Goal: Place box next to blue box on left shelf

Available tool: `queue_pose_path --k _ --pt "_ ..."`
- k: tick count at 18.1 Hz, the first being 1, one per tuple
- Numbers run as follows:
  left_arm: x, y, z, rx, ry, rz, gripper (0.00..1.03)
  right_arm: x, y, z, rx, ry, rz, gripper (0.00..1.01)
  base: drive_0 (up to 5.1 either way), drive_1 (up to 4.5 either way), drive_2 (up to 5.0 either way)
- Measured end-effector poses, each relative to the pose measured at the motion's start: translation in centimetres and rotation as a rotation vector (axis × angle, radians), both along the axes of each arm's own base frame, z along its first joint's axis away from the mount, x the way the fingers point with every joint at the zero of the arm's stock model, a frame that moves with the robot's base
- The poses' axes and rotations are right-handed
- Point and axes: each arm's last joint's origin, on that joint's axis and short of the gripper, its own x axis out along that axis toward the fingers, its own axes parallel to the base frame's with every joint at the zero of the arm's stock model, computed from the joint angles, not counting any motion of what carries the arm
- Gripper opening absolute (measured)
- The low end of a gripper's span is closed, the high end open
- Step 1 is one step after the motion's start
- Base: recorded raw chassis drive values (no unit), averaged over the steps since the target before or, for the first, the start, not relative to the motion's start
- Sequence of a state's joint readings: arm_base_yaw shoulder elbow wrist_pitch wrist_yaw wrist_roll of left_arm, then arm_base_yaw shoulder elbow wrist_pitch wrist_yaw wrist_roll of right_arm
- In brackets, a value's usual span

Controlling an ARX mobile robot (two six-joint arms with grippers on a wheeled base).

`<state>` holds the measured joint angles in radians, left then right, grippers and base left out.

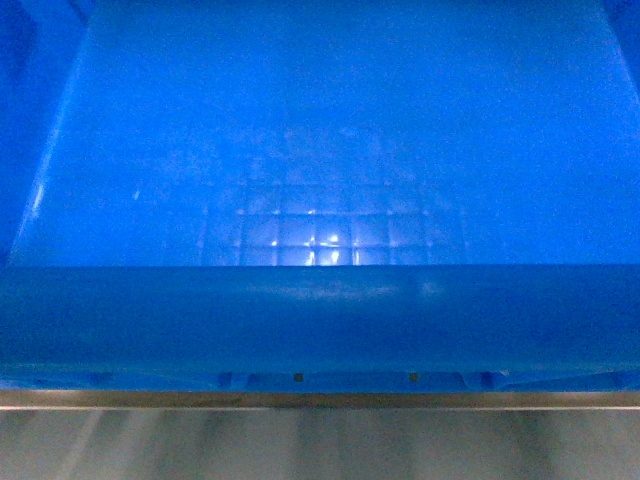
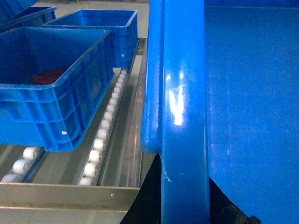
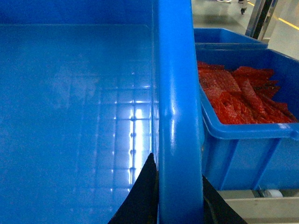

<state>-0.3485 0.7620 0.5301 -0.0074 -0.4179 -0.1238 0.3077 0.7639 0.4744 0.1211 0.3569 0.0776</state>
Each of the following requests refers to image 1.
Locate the large blue plastic crate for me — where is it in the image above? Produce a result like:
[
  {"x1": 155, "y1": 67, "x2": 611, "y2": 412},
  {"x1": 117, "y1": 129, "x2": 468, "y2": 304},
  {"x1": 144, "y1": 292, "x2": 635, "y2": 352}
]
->
[{"x1": 1, "y1": 1, "x2": 639, "y2": 393}]

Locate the metal roller shelf rack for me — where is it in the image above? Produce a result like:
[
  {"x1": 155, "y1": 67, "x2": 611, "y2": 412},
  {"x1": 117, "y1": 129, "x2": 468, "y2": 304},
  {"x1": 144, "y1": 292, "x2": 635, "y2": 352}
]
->
[{"x1": 1, "y1": 389, "x2": 639, "y2": 411}]

